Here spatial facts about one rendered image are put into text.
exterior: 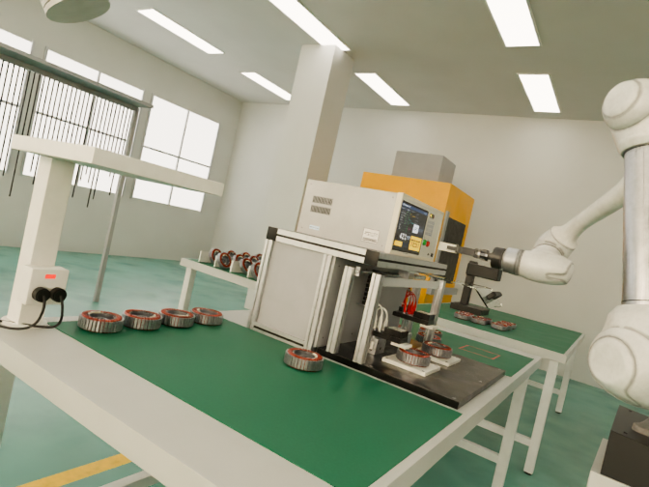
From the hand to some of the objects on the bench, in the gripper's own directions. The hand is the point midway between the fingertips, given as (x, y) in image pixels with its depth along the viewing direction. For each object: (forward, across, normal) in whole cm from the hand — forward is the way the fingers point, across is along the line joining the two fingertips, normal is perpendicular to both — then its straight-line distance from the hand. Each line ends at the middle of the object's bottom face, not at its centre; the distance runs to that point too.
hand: (447, 247), depth 174 cm
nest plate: (-4, -20, -41) cm, 46 cm away
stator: (-3, +4, -40) cm, 40 cm away
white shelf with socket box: (+54, -99, -44) cm, 121 cm away
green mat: (+20, -73, -44) cm, 87 cm away
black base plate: (-2, -8, -43) cm, 44 cm away
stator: (+16, -56, -43) cm, 73 cm away
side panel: (+37, -41, -44) cm, 70 cm away
